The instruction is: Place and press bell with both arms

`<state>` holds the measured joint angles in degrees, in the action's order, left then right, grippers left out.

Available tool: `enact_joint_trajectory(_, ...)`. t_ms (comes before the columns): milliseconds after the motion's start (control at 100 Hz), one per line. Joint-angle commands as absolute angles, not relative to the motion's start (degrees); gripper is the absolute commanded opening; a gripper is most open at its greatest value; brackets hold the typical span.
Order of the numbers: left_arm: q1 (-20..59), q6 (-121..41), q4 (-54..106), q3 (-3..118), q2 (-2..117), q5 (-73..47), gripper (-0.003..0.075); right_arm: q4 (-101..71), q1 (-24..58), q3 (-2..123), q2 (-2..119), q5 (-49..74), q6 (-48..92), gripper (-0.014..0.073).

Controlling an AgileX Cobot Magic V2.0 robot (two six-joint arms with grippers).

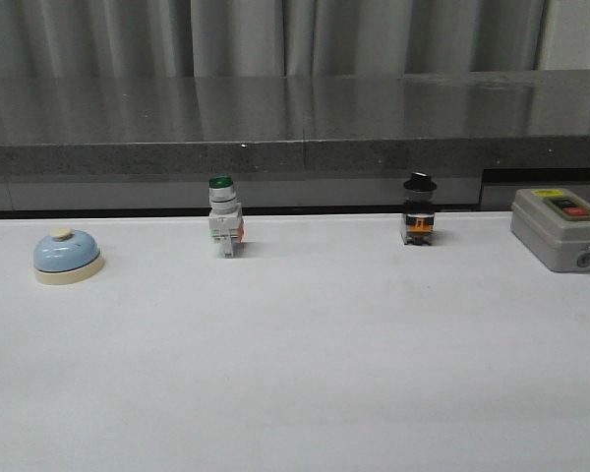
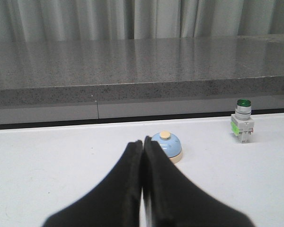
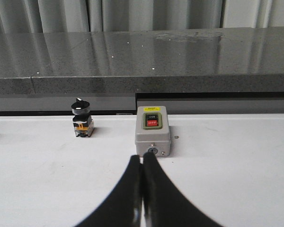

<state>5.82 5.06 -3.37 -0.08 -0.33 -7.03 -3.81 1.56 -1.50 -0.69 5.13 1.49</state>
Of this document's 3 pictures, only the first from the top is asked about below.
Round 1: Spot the black selector switch orange base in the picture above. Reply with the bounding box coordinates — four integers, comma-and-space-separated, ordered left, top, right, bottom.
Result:
401, 172, 437, 246

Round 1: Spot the dark grey stone counter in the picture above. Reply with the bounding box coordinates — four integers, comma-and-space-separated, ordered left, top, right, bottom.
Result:
0, 71, 590, 213

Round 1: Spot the blue and cream service bell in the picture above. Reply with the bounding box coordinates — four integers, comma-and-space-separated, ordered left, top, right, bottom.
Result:
32, 227, 105, 285

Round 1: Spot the green pushbutton switch white base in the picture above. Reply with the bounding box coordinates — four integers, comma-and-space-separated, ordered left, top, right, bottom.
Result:
208, 175, 244, 258

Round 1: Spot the grey push button switch box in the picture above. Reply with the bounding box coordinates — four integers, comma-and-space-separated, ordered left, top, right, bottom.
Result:
510, 188, 590, 272

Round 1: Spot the grey curtain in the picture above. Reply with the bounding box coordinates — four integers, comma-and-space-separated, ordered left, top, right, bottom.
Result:
0, 1, 590, 78

